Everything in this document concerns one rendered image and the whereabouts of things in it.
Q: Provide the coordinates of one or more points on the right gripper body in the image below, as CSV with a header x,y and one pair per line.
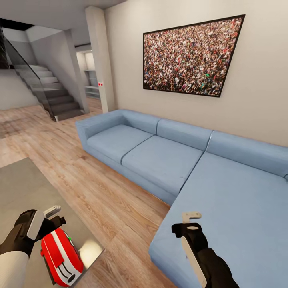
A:
x,y
180,227

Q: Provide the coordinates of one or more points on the radio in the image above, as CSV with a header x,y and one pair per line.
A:
x,y
61,258

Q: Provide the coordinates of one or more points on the sofa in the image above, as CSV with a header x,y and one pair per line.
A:
x,y
239,185

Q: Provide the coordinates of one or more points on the picture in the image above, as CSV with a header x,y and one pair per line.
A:
x,y
191,59

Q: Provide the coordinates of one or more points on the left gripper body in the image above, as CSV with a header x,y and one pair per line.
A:
x,y
53,224

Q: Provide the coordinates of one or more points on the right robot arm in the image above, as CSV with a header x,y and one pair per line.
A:
x,y
211,270

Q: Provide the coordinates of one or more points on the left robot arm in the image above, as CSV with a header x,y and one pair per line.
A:
x,y
15,251

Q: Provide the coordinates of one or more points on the coffee table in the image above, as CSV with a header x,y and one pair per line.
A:
x,y
23,187

